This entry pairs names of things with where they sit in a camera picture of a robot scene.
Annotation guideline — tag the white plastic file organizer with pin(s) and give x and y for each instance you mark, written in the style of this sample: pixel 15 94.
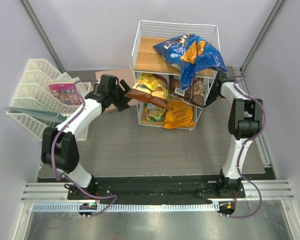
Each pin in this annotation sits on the white plastic file organizer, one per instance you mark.
pixel 32 93

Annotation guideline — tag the green yellow snack bag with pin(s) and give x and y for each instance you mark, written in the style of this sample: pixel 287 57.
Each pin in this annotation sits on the green yellow snack bag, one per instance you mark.
pixel 154 113

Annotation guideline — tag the top wooden shelf board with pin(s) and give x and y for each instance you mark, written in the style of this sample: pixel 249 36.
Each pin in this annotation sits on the top wooden shelf board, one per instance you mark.
pixel 149 61

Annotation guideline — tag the aluminium frame post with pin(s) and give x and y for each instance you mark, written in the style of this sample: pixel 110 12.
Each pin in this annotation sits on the aluminium frame post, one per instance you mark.
pixel 273 14
pixel 42 34

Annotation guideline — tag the pink sticker booklet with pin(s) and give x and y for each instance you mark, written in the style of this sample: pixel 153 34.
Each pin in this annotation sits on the pink sticker booklet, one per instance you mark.
pixel 65 93

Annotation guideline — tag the white wire shelf rack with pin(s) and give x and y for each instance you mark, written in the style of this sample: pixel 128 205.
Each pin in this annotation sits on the white wire shelf rack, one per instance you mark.
pixel 158 29

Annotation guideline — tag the brown Kettle sea salt bag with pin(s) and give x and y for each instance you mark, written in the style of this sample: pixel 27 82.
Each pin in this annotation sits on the brown Kettle sea salt bag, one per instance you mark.
pixel 194 95

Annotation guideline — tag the orange honey dijon chips bag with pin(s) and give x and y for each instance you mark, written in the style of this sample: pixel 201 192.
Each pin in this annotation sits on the orange honey dijon chips bag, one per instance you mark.
pixel 178 115

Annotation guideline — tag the brown Chuba cassava chips bag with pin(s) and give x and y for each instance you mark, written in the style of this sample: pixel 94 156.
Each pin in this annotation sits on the brown Chuba cassava chips bag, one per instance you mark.
pixel 150 88

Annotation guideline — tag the left aluminium frame post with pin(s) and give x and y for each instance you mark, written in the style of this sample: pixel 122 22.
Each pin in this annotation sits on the left aluminium frame post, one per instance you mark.
pixel 42 34

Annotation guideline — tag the right aluminium frame post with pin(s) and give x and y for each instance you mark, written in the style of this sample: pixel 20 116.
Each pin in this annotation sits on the right aluminium frame post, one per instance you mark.
pixel 273 14

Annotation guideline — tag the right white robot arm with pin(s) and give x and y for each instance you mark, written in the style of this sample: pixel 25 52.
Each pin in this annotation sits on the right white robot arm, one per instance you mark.
pixel 246 121

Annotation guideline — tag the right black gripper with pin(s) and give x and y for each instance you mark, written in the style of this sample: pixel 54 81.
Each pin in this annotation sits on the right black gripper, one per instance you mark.
pixel 208 101

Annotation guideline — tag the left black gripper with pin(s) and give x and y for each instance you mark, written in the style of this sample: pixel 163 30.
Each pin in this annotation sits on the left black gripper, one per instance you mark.
pixel 124 104

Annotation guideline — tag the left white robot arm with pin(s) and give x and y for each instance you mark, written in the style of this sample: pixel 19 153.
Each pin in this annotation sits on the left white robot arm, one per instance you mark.
pixel 59 148

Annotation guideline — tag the white slotted cable duct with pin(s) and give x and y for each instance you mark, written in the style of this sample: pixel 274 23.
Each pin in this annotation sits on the white slotted cable duct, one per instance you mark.
pixel 88 207

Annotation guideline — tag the black base mat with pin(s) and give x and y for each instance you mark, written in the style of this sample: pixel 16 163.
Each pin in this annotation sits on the black base mat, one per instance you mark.
pixel 167 190

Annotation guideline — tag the green translucent folder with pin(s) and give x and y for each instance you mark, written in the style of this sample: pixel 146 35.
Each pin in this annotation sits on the green translucent folder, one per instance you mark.
pixel 42 115

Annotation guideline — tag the blue Doritos chips bag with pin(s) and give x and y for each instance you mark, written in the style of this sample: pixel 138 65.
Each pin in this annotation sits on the blue Doritos chips bag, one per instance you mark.
pixel 190 54

